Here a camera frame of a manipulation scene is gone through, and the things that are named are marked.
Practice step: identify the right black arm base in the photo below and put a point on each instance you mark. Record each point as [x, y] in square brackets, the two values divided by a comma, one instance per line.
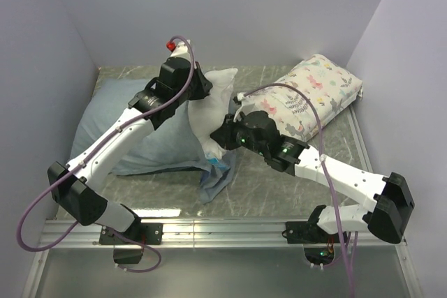
[318, 245]

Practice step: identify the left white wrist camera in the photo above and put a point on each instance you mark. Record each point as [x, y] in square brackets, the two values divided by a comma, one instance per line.
[178, 49]

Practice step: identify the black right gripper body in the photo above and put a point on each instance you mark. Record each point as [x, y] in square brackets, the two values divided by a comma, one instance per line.
[237, 135]

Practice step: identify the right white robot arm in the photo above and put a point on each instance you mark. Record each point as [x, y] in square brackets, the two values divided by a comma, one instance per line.
[383, 205]

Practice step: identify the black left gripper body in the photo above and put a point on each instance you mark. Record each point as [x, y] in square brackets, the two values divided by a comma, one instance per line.
[198, 88]

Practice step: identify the aluminium mounting rail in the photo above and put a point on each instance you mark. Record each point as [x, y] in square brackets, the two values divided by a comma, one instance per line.
[238, 232]

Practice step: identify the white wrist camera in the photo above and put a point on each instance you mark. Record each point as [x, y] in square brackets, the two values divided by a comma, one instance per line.
[178, 49]
[243, 106]

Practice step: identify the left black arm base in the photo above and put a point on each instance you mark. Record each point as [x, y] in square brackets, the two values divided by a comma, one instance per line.
[129, 248]

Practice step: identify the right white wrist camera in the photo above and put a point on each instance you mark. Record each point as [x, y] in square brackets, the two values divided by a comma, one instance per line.
[243, 106]

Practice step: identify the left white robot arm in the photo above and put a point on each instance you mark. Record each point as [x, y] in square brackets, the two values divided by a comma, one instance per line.
[77, 182]

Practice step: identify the white pillow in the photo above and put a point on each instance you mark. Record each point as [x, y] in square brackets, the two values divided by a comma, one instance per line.
[207, 115]

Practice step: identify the floral patterned pillow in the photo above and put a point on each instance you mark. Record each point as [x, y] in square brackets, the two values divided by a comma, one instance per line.
[316, 81]

